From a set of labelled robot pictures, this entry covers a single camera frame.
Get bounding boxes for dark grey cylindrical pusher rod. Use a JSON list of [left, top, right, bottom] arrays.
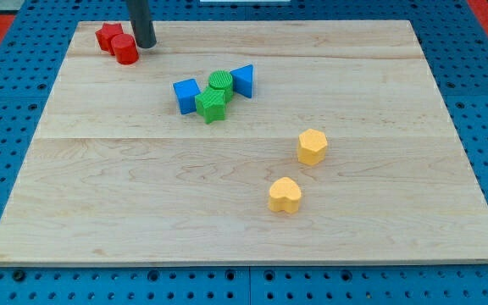
[[125, 0, 157, 48]]

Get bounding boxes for red star block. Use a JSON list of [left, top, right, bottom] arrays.
[[95, 23, 124, 55]]

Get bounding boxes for green star block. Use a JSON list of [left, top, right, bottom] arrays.
[[195, 87, 225, 124]]

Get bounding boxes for yellow hexagon block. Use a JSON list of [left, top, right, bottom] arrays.
[[297, 129, 328, 165]]

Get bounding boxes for red cylinder block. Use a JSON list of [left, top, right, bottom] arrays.
[[111, 34, 139, 64]]

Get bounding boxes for blue cube block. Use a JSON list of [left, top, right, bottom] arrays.
[[173, 79, 201, 115]]

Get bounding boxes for green cylinder block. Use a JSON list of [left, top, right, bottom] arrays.
[[208, 70, 234, 103]]

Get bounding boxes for blue triangle block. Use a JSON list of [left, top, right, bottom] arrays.
[[230, 64, 254, 98]]

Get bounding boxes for light wooden board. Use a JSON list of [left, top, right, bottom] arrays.
[[0, 20, 488, 267]]

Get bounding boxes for yellow heart block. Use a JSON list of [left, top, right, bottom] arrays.
[[268, 177, 302, 214]]

